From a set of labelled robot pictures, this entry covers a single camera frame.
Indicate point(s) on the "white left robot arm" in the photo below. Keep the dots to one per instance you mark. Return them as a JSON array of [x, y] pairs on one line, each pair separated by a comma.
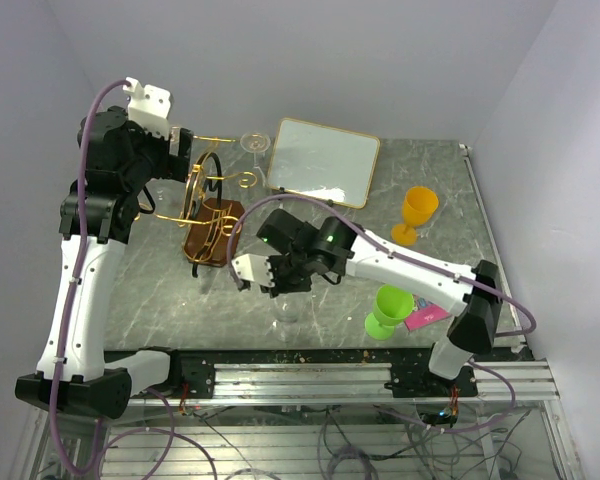
[[126, 148]]

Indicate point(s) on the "gold wire wine glass rack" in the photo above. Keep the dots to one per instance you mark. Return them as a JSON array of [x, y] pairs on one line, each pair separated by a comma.
[[206, 214]]

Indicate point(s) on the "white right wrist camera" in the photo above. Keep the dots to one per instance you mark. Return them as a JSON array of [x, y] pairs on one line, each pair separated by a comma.
[[253, 269]]

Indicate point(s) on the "small clear wine glass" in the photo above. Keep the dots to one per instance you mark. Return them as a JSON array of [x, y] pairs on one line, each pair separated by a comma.
[[256, 144]]

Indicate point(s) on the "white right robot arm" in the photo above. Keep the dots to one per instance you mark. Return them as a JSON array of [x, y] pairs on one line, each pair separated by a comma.
[[340, 248]]

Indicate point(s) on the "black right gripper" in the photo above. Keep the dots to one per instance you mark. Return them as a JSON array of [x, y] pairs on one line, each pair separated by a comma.
[[281, 286]]

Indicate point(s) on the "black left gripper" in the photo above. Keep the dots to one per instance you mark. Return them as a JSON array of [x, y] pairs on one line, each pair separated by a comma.
[[174, 166]]

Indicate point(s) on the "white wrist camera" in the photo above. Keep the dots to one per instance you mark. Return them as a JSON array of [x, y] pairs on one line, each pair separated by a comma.
[[253, 269], [149, 107]]

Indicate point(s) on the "green plastic goblet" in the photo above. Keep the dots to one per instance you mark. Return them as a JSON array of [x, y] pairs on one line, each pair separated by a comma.
[[391, 307]]

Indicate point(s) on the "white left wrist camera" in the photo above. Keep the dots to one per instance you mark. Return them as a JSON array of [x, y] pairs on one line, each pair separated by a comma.
[[149, 107]]

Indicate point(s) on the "gold framed whiteboard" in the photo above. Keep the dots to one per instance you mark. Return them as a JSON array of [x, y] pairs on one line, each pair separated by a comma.
[[323, 162]]

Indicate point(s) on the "orange plastic goblet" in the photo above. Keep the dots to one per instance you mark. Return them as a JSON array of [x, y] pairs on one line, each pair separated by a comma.
[[419, 205]]

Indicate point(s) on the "pink booklet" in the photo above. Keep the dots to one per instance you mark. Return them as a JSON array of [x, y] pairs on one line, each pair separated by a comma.
[[424, 313]]

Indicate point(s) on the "aluminium rail frame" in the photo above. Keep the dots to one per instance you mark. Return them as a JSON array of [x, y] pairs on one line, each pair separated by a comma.
[[354, 413]]

